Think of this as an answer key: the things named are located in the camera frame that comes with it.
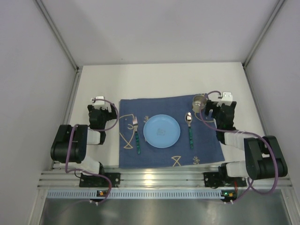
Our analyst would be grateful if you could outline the blue fish placemat cloth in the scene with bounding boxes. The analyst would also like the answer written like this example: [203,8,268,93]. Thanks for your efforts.
[119,95,225,168]

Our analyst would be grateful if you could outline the aluminium mounting rail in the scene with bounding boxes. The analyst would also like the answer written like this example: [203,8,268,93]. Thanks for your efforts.
[37,165,293,189]

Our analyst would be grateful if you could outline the metal cup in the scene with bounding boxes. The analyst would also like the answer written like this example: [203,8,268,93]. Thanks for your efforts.
[192,94,207,113]

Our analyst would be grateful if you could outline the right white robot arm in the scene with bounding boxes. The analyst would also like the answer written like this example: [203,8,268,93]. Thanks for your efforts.
[201,92,288,180]

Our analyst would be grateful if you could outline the fork with green handle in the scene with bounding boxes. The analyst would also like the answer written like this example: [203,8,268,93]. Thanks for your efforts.
[133,116,141,155]

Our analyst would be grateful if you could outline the white slotted cable duct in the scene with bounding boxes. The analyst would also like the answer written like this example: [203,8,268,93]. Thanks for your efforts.
[46,189,236,199]

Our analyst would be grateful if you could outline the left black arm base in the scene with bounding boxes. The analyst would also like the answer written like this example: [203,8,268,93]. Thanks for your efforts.
[79,172,121,188]

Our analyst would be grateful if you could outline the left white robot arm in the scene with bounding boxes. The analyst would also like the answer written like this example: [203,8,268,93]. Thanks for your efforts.
[50,96,119,177]

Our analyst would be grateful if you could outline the blue plastic plate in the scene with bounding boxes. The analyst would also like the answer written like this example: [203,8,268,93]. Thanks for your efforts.
[143,114,181,149]

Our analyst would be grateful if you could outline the spoon with green handle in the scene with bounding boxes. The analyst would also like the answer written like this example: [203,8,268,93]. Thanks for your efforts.
[185,112,194,149]

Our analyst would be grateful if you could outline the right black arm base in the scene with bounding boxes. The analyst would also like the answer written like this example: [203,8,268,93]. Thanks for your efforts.
[203,172,247,189]

